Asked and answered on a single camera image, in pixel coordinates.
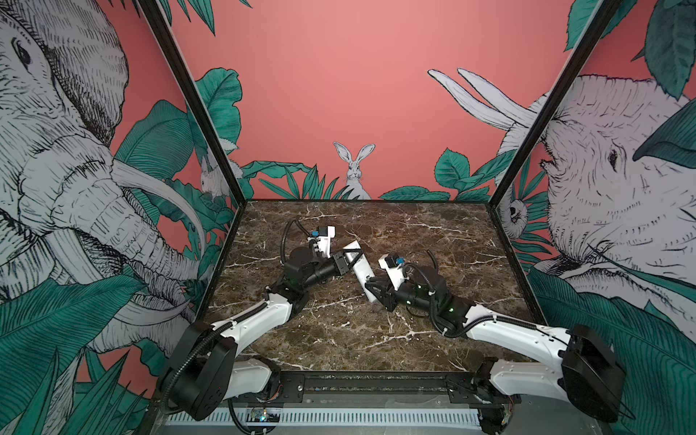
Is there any black frame post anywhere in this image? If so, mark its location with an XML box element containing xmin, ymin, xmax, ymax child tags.
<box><xmin>138</xmin><ymin>0</ymin><xmax>247</xmax><ymax>207</ymax></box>
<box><xmin>488</xmin><ymin>0</ymin><xmax>623</xmax><ymax>208</ymax></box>

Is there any white remote control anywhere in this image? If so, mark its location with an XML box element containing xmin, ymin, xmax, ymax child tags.
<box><xmin>344</xmin><ymin>240</ymin><xmax>377</xmax><ymax>304</ymax></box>

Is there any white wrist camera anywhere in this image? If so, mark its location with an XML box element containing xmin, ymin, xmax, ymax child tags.
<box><xmin>378</xmin><ymin>253</ymin><xmax>406</xmax><ymax>290</ymax></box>
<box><xmin>308</xmin><ymin>226</ymin><xmax>335</xmax><ymax>258</ymax></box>

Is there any black front mounting rail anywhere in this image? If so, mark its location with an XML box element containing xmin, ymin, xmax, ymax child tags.
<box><xmin>154</xmin><ymin>370</ymin><xmax>594</xmax><ymax>406</ymax></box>

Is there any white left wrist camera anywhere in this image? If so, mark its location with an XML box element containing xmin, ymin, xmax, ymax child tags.
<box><xmin>308</xmin><ymin>226</ymin><xmax>335</xmax><ymax>258</ymax></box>

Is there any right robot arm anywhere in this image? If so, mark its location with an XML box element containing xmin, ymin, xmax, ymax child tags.
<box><xmin>353</xmin><ymin>254</ymin><xmax>629</xmax><ymax>423</ymax></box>

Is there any black left frame post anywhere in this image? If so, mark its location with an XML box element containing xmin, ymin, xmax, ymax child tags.
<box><xmin>138</xmin><ymin>0</ymin><xmax>247</xmax><ymax>207</ymax></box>

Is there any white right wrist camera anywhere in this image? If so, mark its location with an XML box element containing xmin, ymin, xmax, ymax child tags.
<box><xmin>378</xmin><ymin>253</ymin><xmax>406</xmax><ymax>290</ymax></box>

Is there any small circuit board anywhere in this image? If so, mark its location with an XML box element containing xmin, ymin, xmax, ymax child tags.
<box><xmin>248</xmin><ymin>408</ymin><xmax>281</xmax><ymax>425</ymax></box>

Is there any white ventilated strip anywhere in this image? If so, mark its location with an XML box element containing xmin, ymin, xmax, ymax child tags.
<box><xmin>164</xmin><ymin>407</ymin><xmax>483</xmax><ymax>428</ymax></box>

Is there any black right frame post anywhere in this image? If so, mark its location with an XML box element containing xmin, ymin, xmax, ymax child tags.
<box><xmin>488</xmin><ymin>0</ymin><xmax>623</xmax><ymax>208</ymax></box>

